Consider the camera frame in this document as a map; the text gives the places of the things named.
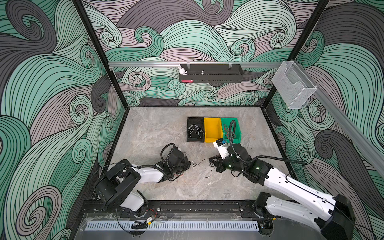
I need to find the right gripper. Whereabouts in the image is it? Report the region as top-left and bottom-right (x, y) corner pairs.
(208, 152), (247, 174)

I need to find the black cable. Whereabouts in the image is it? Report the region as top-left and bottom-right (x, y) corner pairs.
(191, 157), (214, 178)

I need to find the white cable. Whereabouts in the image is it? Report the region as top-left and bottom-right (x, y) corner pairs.
(188, 124), (205, 140)

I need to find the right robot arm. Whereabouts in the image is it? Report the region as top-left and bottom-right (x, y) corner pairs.
(210, 120), (356, 240)

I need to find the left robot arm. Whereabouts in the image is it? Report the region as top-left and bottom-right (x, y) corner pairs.
(94, 143), (191, 217)

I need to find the green plastic bin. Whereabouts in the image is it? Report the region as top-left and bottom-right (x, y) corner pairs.
(221, 118), (242, 144)

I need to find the yellow plastic bin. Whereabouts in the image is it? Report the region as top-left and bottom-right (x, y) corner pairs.
(204, 118), (223, 143)

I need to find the black plastic bin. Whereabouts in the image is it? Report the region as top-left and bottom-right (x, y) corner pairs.
(187, 117), (205, 143)

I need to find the white rabbit figurine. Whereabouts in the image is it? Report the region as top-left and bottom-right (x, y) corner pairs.
(178, 65), (188, 75)

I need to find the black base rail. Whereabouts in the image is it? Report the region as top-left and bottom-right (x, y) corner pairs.
(80, 200), (283, 220)

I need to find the white slotted cable duct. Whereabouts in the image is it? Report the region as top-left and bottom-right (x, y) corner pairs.
(85, 220), (259, 232)

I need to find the black wall shelf tray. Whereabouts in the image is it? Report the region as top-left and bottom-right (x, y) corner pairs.
(179, 64), (244, 85)

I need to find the clear acrylic wall holder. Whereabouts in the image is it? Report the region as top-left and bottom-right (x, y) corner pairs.
(272, 61), (317, 110)

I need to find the aluminium wall rail back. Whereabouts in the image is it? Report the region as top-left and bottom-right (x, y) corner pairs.
(108, 61), (282, 68)

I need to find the aluminium wall rail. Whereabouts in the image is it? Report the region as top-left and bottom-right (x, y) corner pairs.
(108, 61), (282, 68)
(298, 64), (384, 175)

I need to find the aluminium wall rail right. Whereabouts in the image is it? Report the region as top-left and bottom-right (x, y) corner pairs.
(298, 64), (384, 175)

